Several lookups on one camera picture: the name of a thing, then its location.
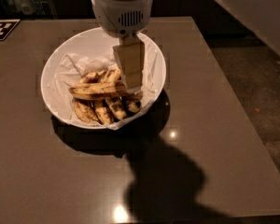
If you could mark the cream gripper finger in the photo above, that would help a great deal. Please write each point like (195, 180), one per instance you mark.
(129, 55)

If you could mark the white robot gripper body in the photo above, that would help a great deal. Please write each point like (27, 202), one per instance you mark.
(121, 14)

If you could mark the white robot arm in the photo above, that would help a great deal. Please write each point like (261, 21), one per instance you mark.
(262, 17)

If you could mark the white bowl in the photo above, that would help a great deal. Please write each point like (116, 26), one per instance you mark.
(84, 44)

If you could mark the spotted banana bunch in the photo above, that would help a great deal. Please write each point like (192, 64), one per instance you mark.
(109, 110)

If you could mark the white paper liner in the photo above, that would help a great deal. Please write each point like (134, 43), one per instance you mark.
(68, 69)

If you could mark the white plastic jugs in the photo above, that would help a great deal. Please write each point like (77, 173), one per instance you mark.
(26, 7)

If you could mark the black white fiducial marker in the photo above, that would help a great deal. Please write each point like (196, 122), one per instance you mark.
(6, 27)

